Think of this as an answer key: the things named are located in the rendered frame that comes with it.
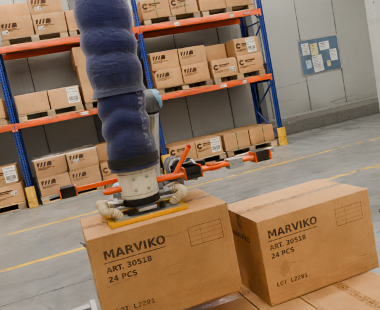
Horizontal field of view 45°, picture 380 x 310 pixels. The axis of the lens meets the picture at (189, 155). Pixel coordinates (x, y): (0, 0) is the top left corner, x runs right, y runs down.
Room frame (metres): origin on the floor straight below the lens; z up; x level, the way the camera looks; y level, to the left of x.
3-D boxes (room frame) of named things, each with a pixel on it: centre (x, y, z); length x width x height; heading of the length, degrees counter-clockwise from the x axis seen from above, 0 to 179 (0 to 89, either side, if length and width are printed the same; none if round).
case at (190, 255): (2.00, 0.23, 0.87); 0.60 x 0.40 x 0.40; 106
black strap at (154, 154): (2.00, 0.25, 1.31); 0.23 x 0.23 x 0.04
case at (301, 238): (2.21, -0.45, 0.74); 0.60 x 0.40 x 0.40; 107
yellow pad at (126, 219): (1.91, 0.22, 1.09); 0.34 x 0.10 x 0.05; 106
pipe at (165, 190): (2.00, 0.25, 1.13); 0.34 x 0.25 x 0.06; 106
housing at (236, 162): (2.13, -0.20, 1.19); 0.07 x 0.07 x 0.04; 16
